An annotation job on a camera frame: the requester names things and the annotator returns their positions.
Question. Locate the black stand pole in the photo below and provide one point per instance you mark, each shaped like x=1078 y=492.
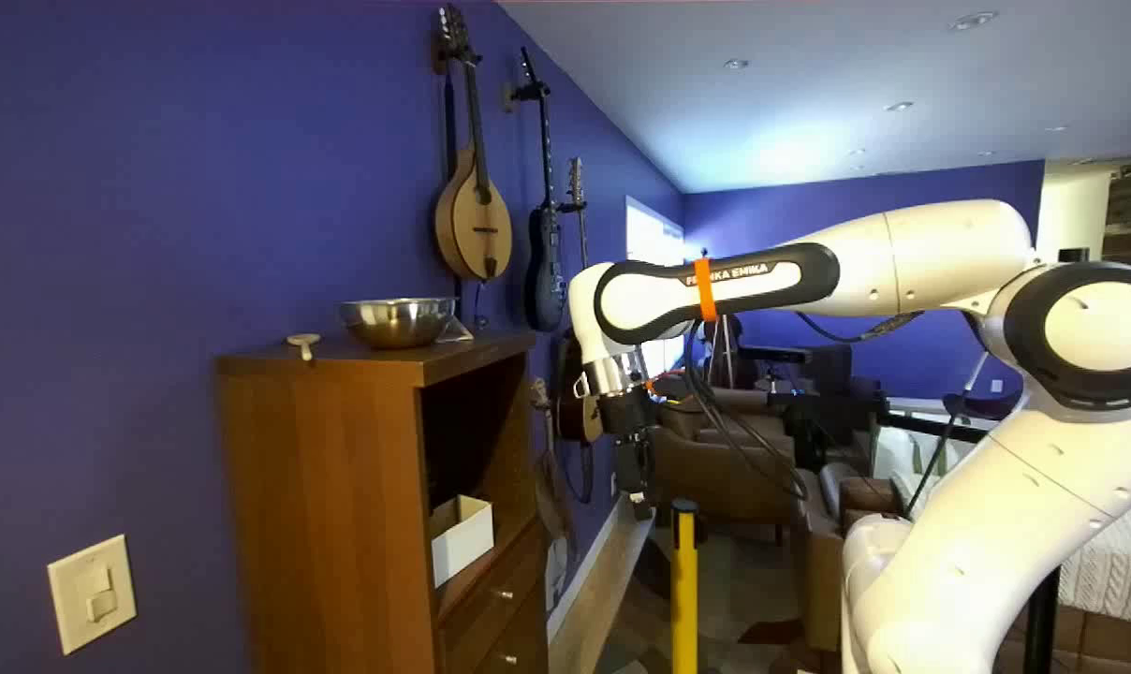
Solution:
x=1043 y=624

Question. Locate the dark blue guitar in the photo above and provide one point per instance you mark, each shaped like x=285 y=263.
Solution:
x=546 y=267

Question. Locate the wooden drawer with knob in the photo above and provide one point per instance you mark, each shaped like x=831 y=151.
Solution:
x=504 y=650

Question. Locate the brown mandolin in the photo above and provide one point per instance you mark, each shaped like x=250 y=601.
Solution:
x=473 y=212

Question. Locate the bright white window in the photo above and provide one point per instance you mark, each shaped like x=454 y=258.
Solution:
x=650 y=233

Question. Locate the brown sofa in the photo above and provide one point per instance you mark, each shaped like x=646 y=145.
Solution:
x=730 y=462

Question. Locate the white storage box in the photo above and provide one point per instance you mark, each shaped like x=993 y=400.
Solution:
x=464 y=538

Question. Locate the brown wooden cabinet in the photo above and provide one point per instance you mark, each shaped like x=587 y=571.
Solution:
x=326 y=498

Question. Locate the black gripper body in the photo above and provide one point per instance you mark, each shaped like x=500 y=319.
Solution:
x=626 y=414

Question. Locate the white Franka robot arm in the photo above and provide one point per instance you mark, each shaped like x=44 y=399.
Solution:
x=943 y=263

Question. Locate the white quilted bed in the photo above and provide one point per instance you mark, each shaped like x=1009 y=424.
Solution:
x=1113 y=566

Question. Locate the steel mixing bowl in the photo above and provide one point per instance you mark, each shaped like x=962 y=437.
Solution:
x=400 y=319

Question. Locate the yellow post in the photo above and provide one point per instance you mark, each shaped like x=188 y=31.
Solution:
x=682 y=601

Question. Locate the wooden cabinet drawer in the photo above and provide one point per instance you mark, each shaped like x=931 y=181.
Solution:
x=495 y=595

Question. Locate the cream wall light switch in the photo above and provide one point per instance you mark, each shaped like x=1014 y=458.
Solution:
x=92 y=593

